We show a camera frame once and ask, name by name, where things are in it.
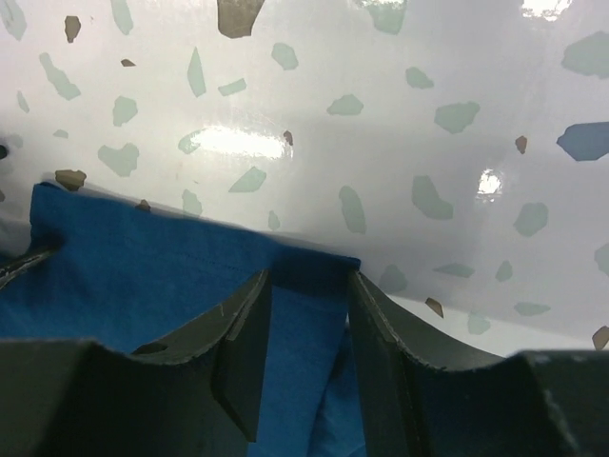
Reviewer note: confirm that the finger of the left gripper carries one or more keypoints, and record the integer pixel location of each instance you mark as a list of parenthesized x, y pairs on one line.
[(14, 267)]

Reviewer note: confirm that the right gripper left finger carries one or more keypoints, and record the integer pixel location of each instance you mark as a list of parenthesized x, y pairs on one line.
[(194, 392)]

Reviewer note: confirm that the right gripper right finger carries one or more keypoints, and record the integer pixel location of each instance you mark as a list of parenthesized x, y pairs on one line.
[(424, 393)]

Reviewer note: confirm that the dark blue t shirt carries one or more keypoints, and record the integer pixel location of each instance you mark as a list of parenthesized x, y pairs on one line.
[(126, 276)]

